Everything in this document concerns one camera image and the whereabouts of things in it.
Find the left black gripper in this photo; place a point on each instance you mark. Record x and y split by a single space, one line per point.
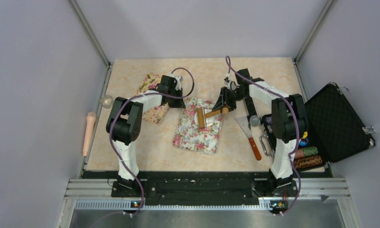
179 104

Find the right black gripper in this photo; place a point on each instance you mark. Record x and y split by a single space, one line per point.
224 100

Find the white dough piece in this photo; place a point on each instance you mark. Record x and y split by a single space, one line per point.
203 118

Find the wooden double-ended rolling pin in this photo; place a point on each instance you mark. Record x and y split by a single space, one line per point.
223 111

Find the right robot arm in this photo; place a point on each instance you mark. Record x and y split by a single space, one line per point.
289 120

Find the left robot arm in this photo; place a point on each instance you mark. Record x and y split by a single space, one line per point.
125 120

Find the yellow floral cloth pad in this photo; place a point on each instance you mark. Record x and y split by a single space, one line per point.
151 112

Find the black ridged rolling stick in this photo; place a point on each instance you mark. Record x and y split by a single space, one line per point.
250 107

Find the grey round knob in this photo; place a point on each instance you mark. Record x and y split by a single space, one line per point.
254 120

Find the open black poker chip case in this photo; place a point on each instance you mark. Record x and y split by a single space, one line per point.
335 132

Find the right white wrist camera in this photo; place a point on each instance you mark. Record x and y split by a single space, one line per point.
231 85

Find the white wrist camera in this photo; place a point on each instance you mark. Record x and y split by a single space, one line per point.
178 80
231 85

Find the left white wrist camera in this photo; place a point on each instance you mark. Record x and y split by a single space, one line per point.
178 80

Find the metal scraper with red handle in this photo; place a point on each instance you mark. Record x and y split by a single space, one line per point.
246 128

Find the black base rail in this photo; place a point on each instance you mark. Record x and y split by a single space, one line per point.
200 191

